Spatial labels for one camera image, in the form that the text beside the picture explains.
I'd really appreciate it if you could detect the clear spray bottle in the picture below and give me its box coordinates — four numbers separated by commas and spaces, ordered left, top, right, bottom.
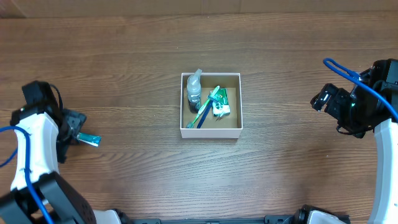
187, 69, 202, 113

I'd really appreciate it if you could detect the green toothbrush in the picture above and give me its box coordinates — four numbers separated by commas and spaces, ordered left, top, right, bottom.
186, 86, 220, 129

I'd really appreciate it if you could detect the green soap box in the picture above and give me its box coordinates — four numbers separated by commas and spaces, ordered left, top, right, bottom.
212, 88, 231, 118

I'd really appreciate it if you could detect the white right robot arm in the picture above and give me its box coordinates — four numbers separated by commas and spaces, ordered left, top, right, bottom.
310, 83, 397, 223

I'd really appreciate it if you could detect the small toothpaste tube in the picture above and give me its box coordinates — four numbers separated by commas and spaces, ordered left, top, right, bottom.
76, 133, 101, 147

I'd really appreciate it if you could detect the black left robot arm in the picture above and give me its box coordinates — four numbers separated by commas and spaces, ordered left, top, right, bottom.
1, 108, 97, 223

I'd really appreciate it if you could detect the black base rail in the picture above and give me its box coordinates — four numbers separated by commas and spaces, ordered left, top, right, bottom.
93, 204, 351, 224

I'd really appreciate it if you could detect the blue disposable razor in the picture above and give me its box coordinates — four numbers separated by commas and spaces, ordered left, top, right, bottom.
197, 96, 219, 129

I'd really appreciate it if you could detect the pink cardboard box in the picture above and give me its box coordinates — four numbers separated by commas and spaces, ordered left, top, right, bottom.
180, 73, 243, 139

